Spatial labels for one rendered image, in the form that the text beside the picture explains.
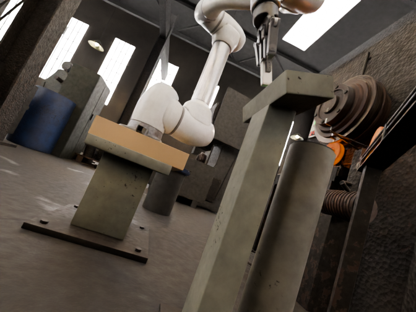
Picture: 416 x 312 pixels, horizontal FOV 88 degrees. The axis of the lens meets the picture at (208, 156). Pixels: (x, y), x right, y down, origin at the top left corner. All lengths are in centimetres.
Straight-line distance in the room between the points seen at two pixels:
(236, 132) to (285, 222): 357
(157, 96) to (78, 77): 337
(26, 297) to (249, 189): 47
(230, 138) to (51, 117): 284
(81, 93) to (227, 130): 252
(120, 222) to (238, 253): 55
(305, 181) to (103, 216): 71
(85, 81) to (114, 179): 341
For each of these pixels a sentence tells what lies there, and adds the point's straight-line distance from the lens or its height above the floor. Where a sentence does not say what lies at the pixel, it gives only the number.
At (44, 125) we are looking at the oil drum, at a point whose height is 37.
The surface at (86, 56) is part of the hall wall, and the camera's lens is 1324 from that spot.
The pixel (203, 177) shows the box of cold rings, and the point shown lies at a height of 52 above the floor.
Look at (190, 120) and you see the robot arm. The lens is 101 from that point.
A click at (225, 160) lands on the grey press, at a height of 104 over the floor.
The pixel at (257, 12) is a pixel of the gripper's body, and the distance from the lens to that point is 77.
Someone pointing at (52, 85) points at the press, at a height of 174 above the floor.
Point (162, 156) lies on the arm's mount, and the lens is 87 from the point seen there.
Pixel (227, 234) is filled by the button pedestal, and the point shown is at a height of 24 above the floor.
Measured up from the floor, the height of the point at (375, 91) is 115.
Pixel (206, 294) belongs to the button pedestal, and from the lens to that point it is 50.
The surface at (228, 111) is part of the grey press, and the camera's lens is 408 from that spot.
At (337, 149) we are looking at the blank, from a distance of 152.
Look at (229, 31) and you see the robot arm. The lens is 133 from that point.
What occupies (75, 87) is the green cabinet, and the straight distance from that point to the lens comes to 423.
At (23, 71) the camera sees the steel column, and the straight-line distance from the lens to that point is 317.
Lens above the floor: 30
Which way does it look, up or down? 9 degrees up
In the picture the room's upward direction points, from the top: 21 degrees clockwise
